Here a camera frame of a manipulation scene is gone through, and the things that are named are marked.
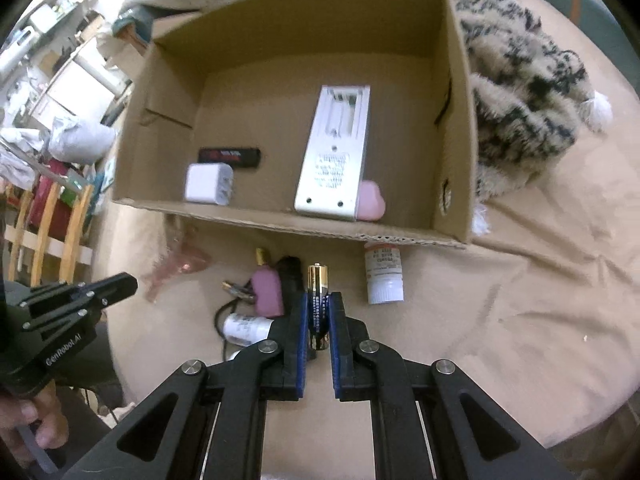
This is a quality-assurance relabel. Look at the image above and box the gold black AA battery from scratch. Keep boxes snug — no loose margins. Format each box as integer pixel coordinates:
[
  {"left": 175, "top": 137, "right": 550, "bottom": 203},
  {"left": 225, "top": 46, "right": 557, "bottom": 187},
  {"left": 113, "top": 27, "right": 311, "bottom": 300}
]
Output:
[{"left": 307, "top": 263, "right": 330, "bottom": 351}]

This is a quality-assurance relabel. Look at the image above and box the white bottle barcode label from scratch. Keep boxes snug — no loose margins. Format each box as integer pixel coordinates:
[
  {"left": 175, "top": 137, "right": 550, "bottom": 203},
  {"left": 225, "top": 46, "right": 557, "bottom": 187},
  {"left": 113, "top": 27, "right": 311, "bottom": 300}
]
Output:
[{"left": 222, "top": 313, "right": 273, "bottom": 348}]

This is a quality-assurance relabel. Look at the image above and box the white pill bottle red label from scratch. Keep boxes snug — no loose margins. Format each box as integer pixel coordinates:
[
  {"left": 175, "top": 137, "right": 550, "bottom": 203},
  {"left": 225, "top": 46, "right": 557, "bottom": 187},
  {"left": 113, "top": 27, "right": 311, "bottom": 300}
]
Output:
[{"left": 364, "top": 243, "right": 405, "bottom": 304}]

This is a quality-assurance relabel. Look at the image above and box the pink heart-shaped object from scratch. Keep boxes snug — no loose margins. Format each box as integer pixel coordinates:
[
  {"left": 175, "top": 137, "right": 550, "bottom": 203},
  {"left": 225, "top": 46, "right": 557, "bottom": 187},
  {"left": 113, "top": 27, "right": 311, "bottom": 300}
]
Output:
[{"left": 356, "top": 180, "right": 386, "bottom": 222}]

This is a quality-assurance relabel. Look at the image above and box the white battery charger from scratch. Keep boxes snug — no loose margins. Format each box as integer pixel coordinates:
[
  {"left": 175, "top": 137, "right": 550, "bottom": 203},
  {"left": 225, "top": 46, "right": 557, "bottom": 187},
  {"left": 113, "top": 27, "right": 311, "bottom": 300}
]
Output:
[{"left": 294, "top": 86, "right": 370, "bottom": 221}]

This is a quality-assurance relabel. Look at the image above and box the white USB charger cube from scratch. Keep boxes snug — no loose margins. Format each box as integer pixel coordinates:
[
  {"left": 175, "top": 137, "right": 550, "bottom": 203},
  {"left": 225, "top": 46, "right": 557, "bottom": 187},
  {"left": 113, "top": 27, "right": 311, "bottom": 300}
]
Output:
[{"left": 184, "top": 162, "right": 233, "bottom": 206}]

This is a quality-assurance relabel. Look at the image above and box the black red USB stick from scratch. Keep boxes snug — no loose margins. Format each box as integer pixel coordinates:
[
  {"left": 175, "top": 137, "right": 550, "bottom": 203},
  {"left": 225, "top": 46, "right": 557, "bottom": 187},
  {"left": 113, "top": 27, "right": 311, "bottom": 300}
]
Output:
[{"left": 198, "top": 148, "right": 262, "bottom": 169}]

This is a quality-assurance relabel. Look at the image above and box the person's left hand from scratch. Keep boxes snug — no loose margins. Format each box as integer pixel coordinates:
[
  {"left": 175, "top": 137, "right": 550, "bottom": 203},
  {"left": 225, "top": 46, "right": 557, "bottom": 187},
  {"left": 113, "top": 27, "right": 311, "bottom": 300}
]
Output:
[{"left": 0, "top": 380, "right": 70, "bottom": 468}]

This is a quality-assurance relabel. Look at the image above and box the pink perfume bottle gold cap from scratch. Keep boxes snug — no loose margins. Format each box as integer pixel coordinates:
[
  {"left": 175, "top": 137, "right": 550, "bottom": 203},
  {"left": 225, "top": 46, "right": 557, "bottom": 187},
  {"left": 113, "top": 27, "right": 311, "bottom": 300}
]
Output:
[{"left": 250, "top": 248, "right": 285, "bottom": 318}]

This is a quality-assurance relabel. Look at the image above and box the white plastic bag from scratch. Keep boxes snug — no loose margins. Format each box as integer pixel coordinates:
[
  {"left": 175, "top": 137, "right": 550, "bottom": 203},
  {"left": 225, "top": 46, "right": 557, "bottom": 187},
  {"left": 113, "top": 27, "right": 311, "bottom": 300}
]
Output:
[{"left": 48, "top": 117, "right": 117, "bottom": 165}]

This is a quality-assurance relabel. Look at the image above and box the brown cardboard box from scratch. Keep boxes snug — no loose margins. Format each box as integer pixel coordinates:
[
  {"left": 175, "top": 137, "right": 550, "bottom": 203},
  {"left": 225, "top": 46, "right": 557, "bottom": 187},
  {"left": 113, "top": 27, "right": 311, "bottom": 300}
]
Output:
[{"left": 113, "top": 0, "right": 477, "bottom": 245}]

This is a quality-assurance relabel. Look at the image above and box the black-patterned fuzzy blanket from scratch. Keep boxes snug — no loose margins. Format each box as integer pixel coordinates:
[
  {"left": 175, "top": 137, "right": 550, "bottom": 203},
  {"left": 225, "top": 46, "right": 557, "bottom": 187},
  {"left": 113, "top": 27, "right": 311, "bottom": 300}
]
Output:
[{"left": 452, "top": 0, "right": 613, "bottom": 235}]

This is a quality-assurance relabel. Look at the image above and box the teal cushion with orange stripe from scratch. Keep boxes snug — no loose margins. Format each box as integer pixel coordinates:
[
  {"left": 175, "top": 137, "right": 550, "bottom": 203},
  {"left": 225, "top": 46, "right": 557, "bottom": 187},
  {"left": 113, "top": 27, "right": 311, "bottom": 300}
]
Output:
[{"left": 546, "top": 0, "right": 639, "bottom": 92}]

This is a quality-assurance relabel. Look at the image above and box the black hair tie cord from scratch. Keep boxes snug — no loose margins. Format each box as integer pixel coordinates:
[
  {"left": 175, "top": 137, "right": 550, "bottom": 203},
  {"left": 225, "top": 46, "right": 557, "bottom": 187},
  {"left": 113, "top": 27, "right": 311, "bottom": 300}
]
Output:
[{"left": 214, "top": 299, "right": 239, "bottom": 346}]

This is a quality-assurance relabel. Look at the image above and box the wooden chair frame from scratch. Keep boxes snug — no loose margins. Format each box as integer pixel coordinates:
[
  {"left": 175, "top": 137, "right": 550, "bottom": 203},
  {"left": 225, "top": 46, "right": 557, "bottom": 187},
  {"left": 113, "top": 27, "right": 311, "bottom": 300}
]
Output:
[{"left": 4, "top": 182, "right": 93, "bottom": 287}]

